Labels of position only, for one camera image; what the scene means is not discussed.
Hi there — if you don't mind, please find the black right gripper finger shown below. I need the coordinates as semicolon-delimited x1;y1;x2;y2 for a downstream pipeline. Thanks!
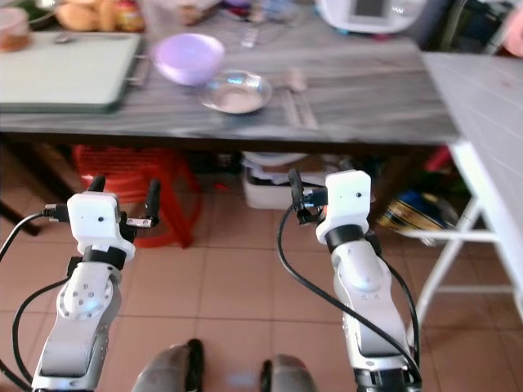
287;168;307;225

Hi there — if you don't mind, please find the white plastic storage container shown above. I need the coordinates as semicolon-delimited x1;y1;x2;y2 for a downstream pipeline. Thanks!
241;152;303;211

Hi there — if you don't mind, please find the red plastic stool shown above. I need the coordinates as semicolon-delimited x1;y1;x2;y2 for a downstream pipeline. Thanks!
72;145;201;248

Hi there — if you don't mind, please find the blue yellow basin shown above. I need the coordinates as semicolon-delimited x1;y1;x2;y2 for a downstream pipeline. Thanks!
376;190;458;238

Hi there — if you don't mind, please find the stainless steel bowl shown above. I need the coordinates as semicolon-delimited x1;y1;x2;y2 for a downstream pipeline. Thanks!
199;69;273;115

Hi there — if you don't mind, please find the grey wooden table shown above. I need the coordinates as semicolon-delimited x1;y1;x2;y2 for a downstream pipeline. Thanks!
0;0;463;152

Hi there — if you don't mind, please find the pale green cutting board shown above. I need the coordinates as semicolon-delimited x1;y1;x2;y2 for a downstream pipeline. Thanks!
0;31;144;114

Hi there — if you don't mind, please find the purple plastic bowl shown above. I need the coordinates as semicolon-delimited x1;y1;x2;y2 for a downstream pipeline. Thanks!
152;33;226;87

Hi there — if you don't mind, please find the bag of bread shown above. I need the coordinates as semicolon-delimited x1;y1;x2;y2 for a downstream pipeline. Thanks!
53;0;119;33

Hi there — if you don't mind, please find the red labelled jar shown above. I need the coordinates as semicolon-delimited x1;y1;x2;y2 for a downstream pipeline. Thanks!
114;0;144;33

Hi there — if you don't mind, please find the clear plastic food container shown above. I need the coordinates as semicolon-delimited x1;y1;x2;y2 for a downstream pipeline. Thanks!
0;8;32;51

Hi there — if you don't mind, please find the grey left robot leg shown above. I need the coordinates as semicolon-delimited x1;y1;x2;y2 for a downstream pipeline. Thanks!
131;339;205;392

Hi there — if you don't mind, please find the grey robot leg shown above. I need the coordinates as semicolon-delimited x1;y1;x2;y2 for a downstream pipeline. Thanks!
131;339;205;392
260;354;324;392

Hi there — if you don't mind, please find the grey right robot leg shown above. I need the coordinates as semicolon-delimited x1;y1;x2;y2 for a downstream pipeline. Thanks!
260;354;324;392

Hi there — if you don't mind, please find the white kitchen appliance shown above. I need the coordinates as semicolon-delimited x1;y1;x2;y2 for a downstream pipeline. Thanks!
315;0;426;35

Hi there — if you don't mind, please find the pink plastic object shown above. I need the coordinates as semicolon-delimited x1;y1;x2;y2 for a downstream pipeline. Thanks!
503;8;523;58

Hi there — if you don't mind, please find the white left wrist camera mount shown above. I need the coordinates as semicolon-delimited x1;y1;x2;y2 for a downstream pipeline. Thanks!
67;192;125;261

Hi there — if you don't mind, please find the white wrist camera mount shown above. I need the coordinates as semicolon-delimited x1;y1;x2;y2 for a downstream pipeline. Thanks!
324;169;373;242
67;192;125;261

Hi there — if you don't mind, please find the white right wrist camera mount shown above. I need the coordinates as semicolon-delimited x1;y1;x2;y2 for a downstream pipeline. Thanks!
324;169;373;242

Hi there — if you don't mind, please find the long black left arm cable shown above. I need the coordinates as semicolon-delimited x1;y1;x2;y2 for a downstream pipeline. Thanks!
0;211;50;262

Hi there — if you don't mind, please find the long black arm cable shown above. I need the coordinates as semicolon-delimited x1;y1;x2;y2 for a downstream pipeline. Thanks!
0;211;50;262
276;208;424;385

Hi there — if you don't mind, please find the long black right arm cable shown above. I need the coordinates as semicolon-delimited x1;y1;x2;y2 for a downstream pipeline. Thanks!
276;208;424;385

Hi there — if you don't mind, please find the short black left arm cable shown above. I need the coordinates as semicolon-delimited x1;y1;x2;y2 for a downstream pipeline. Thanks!
11;278;74;389

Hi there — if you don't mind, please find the short black arm cable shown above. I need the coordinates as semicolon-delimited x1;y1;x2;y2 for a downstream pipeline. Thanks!
372;241;423;364
11;278;74;389

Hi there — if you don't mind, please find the short black right arm cable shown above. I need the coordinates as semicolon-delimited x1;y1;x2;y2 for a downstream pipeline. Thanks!
372;241;423;364

